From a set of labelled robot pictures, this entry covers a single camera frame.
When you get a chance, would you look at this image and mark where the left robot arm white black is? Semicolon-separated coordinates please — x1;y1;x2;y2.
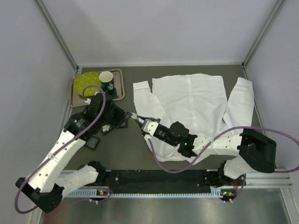
14;93;131;214

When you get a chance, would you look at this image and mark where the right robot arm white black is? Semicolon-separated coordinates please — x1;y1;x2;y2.
132;114;277;187

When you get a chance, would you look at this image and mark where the white shirt garment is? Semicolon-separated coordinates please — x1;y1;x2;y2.
132;73;255;163

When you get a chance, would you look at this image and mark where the black square frame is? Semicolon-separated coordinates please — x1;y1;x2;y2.
84;137;100;150
100;124;114;135
116;117;128;129

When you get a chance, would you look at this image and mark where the silver metal tray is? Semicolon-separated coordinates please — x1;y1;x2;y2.
70;68;126;108

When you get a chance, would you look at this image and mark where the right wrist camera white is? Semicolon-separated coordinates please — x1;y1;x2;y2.
142;119;159;136

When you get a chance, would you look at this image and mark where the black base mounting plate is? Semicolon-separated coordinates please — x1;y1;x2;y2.
91;170;241;194

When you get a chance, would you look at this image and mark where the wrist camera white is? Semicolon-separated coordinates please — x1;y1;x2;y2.
85;98;92;105
142;119;159;136

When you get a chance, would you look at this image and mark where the white cup dark base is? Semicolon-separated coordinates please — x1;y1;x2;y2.
99;71;114;92

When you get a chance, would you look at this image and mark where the sparkly snowflake brooch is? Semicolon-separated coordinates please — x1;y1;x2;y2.
102;125;110;133

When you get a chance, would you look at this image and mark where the black square frame right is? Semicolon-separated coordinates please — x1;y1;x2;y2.
116;117;128;129

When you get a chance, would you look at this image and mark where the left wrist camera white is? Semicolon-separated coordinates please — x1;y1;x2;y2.
85;98;92;105

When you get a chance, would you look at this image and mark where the green polka dot plate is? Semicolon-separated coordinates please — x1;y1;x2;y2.
73;72;102;97

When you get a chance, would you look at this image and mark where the black square frame left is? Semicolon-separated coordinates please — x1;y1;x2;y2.
100;124;114;135

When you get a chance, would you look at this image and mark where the grey slotted cable duct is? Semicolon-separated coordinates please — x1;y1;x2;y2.
63;188;239;198

